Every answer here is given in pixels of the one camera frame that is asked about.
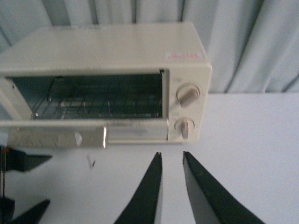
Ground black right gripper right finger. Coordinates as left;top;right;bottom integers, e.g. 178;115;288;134
183;151;263;224

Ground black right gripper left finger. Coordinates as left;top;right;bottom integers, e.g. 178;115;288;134
115;152;163;224

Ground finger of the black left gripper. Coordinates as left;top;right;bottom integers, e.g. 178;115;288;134
10;199;50;224
4;149;52;172

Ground oven door with beige handle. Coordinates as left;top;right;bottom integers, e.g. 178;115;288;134
0;119;169;149

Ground cream Toshiba toaster oven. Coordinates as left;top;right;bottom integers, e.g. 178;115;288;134
0;23;212;143

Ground lower beige oven knob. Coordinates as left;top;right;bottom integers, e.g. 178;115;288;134
174;118;195;140

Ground beige oven knob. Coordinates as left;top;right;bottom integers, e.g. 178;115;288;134
176;83;200;108
174;118;195;140

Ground upper beige oven knob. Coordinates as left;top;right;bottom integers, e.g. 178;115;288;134
176;83;200;108

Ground wire oven rack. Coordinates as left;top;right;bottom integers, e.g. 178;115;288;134
33;93;163;119

